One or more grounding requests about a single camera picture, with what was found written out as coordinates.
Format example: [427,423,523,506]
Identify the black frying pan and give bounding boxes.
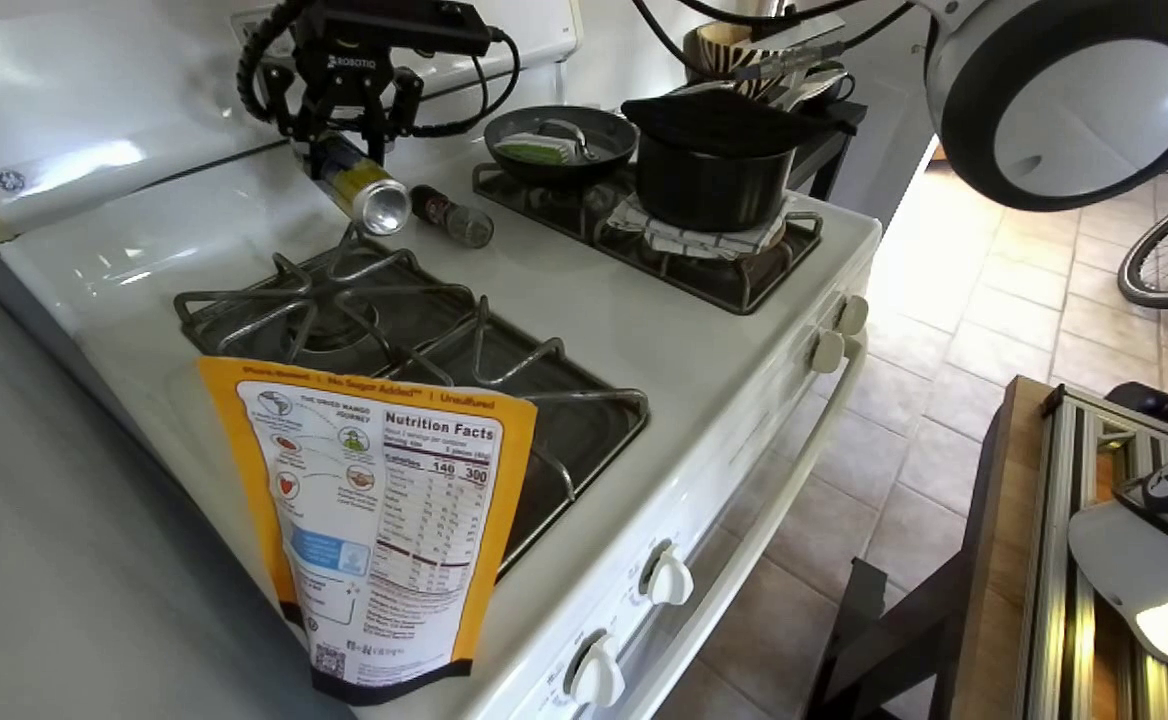
[483,105,638,188]

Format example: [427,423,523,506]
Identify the white stove knob far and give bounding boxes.
[810,332,850,370]

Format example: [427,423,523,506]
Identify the white stove knob upper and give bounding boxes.
[641,541,696,609]

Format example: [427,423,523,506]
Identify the white stove knob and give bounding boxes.
[831,294,868,334]
[641,541,696,609]
[560,629,625,707]
[810,332,850,370]

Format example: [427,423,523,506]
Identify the orange food pouch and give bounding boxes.
[202,355,536,703]

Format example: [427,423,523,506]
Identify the small dark pepper shaker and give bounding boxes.
[413,184,497,248]

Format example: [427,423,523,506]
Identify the rear left burner grate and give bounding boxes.
[172,227,655,579]

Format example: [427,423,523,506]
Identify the aluminium frame robot cart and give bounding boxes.
[806,378,1168,720]

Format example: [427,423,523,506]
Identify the white stove knob farthest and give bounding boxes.
[831,294,868,334]

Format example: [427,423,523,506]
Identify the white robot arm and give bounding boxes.
[238,0,1168,213]

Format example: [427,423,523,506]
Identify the white stove knob lower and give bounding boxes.
[560,629,625,707]

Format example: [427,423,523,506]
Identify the black saucepan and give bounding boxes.
[620,88,820,231]

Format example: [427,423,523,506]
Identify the burner grate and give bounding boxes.
[474,162,826,315]
[172,227,655,579]

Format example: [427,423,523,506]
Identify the front right burner grate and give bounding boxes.
[474,162,826,315]

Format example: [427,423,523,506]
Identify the white gas stove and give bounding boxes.
[0,0,882,720]

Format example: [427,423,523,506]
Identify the yellow blue can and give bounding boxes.
[307,137,413,235]

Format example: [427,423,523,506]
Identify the white checkered dish towel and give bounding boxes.
[633,199,798,258]

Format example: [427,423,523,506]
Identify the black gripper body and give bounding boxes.
[253,0,497,159]

